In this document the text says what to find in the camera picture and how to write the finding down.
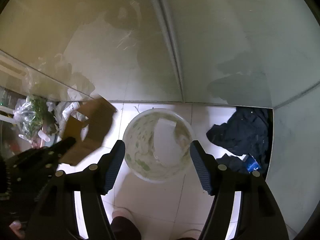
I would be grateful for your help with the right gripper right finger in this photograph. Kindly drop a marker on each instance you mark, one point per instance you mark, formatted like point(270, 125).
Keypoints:
point(259, 215)

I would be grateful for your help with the brown cardboard piece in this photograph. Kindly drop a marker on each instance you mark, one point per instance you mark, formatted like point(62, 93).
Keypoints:
point(89, 134)

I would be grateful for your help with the pink slipper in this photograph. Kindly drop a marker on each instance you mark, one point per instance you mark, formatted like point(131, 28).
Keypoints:
point(123, 225)
point(192, 234)

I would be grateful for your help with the person left hand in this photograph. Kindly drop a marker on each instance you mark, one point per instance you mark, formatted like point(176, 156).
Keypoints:
point(17, 228)

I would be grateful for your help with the bag of green vegetables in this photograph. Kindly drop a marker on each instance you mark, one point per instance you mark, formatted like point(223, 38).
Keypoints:
point(35, 118)

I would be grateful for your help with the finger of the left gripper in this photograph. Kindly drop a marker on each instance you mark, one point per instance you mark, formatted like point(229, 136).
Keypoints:
point(62, 146)

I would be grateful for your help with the dark cloth on floor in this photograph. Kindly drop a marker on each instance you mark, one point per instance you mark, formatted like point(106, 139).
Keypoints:
point(247, 135)

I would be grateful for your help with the grey bag on floor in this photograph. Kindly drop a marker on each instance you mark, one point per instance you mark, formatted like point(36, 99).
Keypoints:
point(63, 110)

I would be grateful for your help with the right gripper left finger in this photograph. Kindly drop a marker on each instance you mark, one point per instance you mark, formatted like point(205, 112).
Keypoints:
point(54, 218)

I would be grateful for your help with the white rectangular box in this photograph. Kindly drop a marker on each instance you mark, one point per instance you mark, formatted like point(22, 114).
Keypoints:
point(163, 140)

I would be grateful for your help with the white plastic trash bucket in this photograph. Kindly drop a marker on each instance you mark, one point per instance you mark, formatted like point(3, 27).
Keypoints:
point(139, 147)

